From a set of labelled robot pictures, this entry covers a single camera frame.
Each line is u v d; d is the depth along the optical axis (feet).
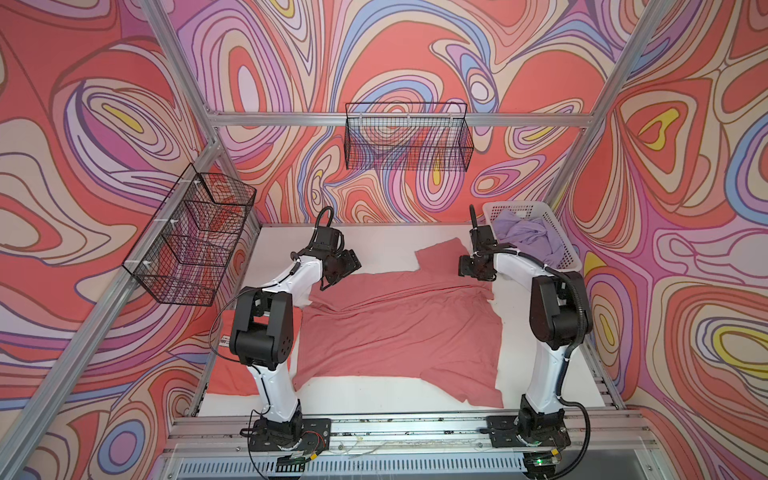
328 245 2.49
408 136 3.15
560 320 1.76
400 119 2.84
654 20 2.28
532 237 3.53
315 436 2.36
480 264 2.52
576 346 1.83
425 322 3.06
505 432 2.39
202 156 2.83
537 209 3.72
